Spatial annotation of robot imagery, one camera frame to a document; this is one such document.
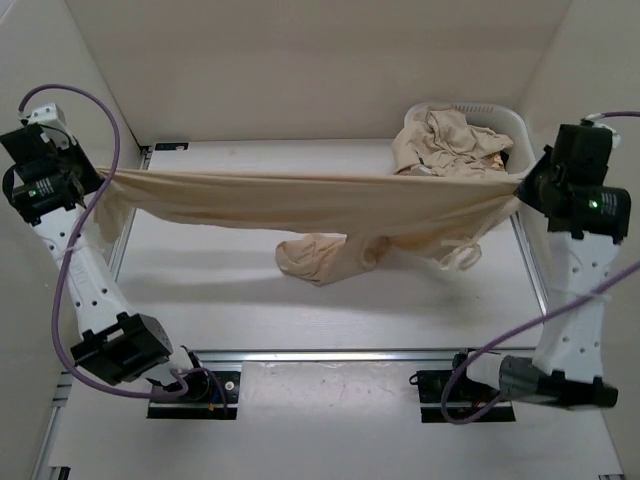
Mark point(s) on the white laundry basket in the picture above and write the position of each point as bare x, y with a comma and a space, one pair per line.
480, 130

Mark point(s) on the right aluminium rail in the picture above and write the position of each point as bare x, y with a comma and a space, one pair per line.
531, 266

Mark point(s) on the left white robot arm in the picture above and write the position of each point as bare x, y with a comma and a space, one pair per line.
97, 334

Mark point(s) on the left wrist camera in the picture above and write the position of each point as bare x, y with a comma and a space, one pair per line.
49, 115

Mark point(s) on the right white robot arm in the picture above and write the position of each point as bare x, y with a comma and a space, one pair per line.
555, 360

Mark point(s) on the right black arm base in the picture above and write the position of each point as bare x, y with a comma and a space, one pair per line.
465, 398

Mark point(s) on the beige clothes pile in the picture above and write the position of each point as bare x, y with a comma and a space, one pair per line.
447, 142

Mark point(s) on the black corner label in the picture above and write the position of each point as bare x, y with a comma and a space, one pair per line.
171, 146

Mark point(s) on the front aluminium rail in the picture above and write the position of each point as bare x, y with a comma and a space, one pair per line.
327, 356

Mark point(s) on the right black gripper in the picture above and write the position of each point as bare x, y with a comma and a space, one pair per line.
525, 191

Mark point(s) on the beige trousers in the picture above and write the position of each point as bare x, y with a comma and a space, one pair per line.
345, 224

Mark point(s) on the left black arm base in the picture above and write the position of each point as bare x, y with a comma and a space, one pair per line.
213, 394

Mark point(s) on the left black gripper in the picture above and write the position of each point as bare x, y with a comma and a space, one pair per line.
91, 172

